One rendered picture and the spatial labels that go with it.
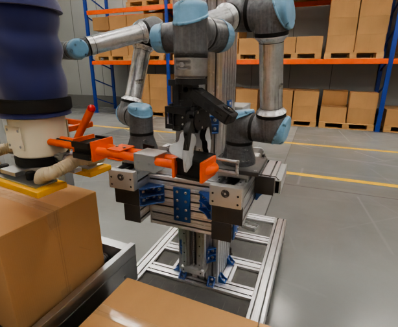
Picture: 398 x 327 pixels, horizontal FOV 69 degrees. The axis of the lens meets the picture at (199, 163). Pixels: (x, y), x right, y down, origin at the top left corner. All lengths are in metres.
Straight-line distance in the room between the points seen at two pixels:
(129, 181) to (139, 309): 0.52
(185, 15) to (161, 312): 1.03
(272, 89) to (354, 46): 6.77
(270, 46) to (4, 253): 1.09
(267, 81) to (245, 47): 6.93
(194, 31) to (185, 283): 1.52
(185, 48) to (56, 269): 0.95
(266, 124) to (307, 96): 6.71
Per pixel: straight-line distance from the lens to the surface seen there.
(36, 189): 0.97
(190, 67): 0.65
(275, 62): 1.11
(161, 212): 1.51
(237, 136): 1.23
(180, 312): 1.26
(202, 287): 1.85
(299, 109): 7.89
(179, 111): 0.67
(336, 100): 8.34
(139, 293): 1.35
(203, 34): 0.66
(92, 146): 0.87
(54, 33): 1.06
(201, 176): 0.66
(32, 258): 1.20
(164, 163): 0.73
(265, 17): 1.07
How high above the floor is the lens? 1.44
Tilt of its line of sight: 18 degrees down
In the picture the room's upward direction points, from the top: straight up
